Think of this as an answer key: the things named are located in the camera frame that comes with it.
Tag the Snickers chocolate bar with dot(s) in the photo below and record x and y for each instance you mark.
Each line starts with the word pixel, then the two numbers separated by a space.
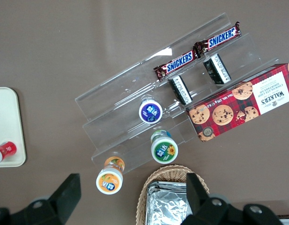
pixel 179 62
pixel 220 38

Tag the orange lid gum bottle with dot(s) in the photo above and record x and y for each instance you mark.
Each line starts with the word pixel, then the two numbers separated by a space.
pixel 109 181

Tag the blue lid gum bottle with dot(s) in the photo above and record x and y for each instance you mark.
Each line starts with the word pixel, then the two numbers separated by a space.
pixel 150 112

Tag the light wicker basket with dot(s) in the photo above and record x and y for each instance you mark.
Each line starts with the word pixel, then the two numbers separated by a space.
pixel 144 194

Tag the clear acrylic stepped display stand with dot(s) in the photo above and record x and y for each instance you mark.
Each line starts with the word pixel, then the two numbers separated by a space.
pixel 116 93

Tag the small black white carton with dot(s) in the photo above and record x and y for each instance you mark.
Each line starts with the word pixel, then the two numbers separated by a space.
pixel 180 90
pixel 217 69

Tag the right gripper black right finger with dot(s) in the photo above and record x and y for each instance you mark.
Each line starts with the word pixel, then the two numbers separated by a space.
pixel 200 201

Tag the beige plastic tray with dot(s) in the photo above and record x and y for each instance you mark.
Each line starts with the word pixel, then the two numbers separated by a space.
pixel 6 117

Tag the red tartan Walkers cookie box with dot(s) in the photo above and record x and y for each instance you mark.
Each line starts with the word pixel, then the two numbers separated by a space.
pixel 240 103

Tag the small red bottle white lid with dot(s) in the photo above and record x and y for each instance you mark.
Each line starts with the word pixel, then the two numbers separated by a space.
pixel 7 150

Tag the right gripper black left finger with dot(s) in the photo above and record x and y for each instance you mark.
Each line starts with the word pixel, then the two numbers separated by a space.
pixel 64 199

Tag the green lid gum bottle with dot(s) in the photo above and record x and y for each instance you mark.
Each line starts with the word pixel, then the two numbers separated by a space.
pixel 164 150

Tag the silver foil pack stack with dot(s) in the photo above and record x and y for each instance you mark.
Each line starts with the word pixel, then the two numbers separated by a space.
pixel 167 204

